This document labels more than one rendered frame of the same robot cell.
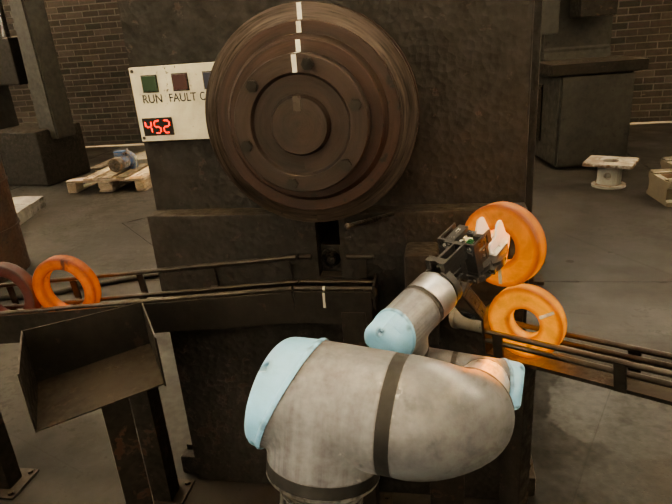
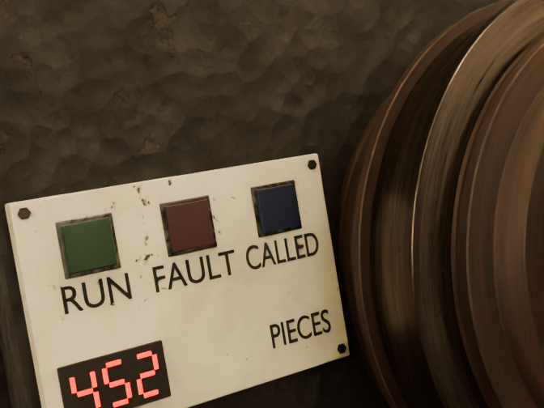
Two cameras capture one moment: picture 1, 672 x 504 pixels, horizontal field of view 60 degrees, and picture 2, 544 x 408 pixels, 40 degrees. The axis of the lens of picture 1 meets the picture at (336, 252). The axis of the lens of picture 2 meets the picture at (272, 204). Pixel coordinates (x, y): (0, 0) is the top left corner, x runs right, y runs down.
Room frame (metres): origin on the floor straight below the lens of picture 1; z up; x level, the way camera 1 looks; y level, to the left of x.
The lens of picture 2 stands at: (0.98, 0.67, 1.24)
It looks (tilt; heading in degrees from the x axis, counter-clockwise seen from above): 3 degrees down; 320
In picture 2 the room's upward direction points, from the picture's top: 9 degrees counter-clockwise
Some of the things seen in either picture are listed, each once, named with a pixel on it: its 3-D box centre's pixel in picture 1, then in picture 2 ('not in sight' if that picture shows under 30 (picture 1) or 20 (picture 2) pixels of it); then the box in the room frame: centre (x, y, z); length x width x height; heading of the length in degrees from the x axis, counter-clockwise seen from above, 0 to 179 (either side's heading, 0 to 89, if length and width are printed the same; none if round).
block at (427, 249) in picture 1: (422, 293); not in sight; (1.28, -0.20, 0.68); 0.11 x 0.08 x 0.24; 169
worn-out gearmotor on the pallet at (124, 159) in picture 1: (127, 158); not in sight; (5.67, 1.95, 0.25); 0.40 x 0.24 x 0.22; 169
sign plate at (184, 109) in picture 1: (185, 102); (194, 286); (1.48, 0.34, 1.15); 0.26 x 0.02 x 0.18; 79
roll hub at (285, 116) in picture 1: (301, 124); not in sight; (1.21, 0.05, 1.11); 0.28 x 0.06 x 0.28; 79
